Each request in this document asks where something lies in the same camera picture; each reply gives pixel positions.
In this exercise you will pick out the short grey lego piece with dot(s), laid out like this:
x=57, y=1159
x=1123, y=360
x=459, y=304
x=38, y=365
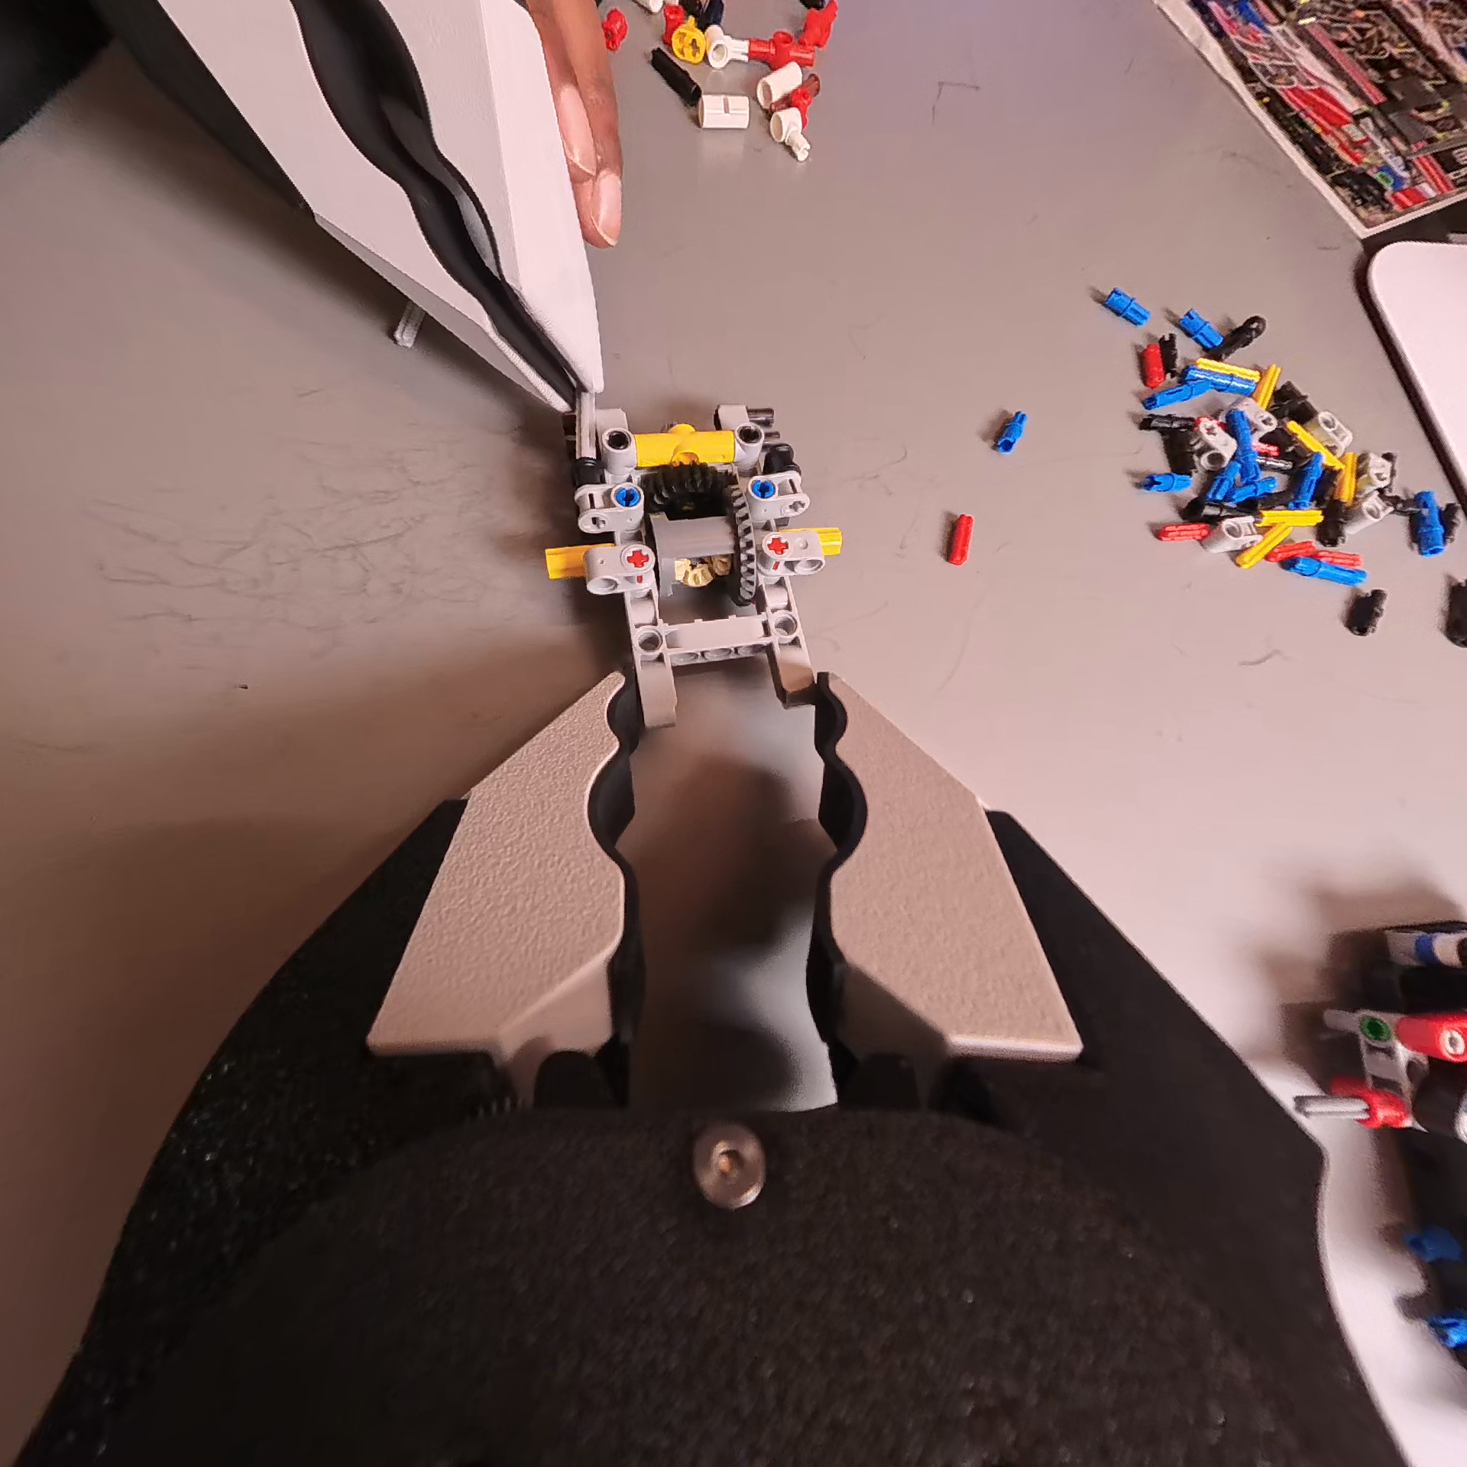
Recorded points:
x=408, y=326

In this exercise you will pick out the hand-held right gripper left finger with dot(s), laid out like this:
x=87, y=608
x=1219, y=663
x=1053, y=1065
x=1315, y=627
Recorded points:
x=504, y=917

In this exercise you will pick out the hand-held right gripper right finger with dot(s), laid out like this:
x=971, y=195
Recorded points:
x=950, y=917

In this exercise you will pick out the single black lego pin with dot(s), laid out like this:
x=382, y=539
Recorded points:
x=1364, y=611
x=1456, y=613

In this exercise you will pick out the pile of blue yellow lego pins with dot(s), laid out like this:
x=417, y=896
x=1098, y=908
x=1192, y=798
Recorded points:
x=1271, y=457

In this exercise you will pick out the large black red lego chassis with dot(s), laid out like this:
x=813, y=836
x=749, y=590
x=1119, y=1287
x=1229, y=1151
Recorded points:
x=1409, y=1055

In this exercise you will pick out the small grey yellow lego gear assembly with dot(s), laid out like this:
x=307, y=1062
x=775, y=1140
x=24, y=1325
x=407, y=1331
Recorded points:
x=688, y=538

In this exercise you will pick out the single blue lego pin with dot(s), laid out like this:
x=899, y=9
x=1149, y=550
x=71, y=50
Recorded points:
x=1126, y=305
x=1009, y=431

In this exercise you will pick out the lego sticker sheet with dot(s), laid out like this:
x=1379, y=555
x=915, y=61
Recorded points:
x=1341, y=103

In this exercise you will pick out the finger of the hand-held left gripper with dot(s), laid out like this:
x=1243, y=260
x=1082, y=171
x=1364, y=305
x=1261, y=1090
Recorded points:
x=504, y=138
x=331, y=148

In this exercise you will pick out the person's left hand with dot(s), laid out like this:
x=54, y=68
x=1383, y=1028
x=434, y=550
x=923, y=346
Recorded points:
x=590, y=148

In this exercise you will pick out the pile of red white lego pieces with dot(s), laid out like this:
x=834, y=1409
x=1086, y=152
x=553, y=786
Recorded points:
x=756, y=68

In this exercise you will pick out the single red lego pin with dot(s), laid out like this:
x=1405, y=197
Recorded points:
x=960, y=538

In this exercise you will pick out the white book stand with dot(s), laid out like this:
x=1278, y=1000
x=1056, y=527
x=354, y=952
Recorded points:
x=1426, y=332

